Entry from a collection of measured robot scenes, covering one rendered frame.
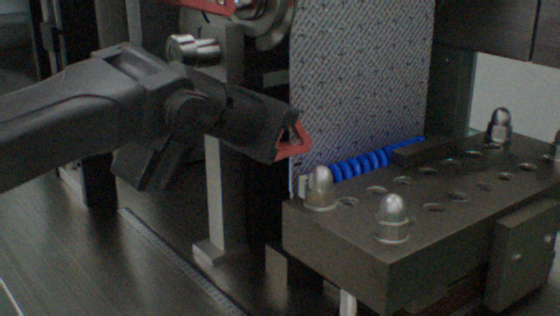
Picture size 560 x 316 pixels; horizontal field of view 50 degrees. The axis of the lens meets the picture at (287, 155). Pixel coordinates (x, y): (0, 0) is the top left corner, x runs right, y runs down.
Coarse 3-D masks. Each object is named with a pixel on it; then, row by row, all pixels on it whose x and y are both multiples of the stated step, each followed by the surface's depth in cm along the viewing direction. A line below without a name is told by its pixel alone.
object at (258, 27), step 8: (272, 0) 65; (280, 0) 64; (272, 8) 65; (280, 8) 64; (232, 16) 71; (264, 16) 66; (272, 16) 65; (280, 16) 65; (248, 24) 69; (256, 24) 68; (264, 24) 67; (272, 24) 66; (248, 32) 70; (256, 32) 68; (264, 32) 67
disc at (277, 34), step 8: (288, 0) 64; (296, 0) 63; (288, 8) 64; (296, 8) 64; (288, 16) 64; (280, 24) 66; (288, 24) 65; (272, 32) 67; (280, 32) 66; (288, 32) 65; (248, 40) 71; (256, 40) 70; (264, 40) 69; (272, 40) 68; (280, 40) 67; (256, 48) 70; (264, 48) 69; (272, 48) 68
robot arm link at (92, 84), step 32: (96, 64) 48; (128, 64) 51; (160, 64) 51; (0, 96) 42; (32, 96) 43; (64, 96) 44; (96, 96) 45; (128, 96) 47; (160, 96) 49; (0, 128) 39; (32, 128) 41; (64, 128) 43; (96, 128) 46; (128, 128) 48; (160, 128) 52; (0, 160) 39; (32, 160) 42; (64, 160) 45; (0, 192) 41
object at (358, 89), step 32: (352, 32) 71; (384, 32) 74; (416, 32) 78; (320, 64) 69; (352, 64) 72; (384, 64) 76; (416, 64) 80; (320, 96) 71; (352, 96) 74; (384, 96) 78; (416, 96) 82; (320, 128) 72; (352, 128) 76; (384, 128) 80; (416, 128) 84; (320, 160) 74
